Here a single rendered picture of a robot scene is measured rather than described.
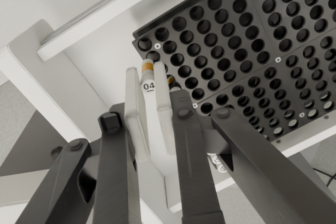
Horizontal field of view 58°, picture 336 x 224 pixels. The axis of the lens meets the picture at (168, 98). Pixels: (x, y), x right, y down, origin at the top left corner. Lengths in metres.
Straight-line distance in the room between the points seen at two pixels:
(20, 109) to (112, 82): 1.08
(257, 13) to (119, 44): 0.15
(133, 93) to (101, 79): 0.19
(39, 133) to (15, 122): 0.53
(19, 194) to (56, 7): 0.28
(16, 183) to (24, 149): 0.35
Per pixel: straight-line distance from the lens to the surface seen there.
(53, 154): 0.34
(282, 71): 0.32
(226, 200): 1.74
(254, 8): 0.29
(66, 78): 0.33
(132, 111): 0.16
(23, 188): 0.53
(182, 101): 0.17
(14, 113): 1.44
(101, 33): 0.35
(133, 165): 0.16
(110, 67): 0.36
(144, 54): 0.28
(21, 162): 0.84
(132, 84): 0.19
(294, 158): 1.45
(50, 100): 0.28
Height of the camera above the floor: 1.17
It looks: 63 degrees down
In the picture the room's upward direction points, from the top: 169 degrees clockwise
